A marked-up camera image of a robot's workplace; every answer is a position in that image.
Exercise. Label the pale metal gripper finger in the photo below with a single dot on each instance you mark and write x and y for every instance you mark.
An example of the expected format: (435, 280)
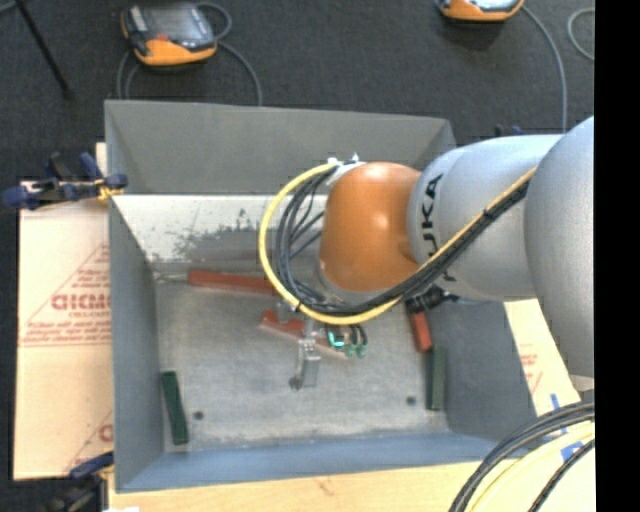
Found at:
(296, 380)
(311, 372)

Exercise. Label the grey metal bin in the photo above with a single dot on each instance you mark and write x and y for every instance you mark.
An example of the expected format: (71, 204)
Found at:
(240, 395)

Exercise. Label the dark green flat block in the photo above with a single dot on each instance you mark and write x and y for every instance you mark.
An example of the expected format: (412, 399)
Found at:
(174, 407)
(436, 380)

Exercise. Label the brown cardboard board, red print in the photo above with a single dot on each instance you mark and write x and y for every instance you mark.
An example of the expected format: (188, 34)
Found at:
(60, 380)

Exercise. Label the black cylinder on white bracket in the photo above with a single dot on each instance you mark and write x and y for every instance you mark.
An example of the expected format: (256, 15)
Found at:
(424, 302)

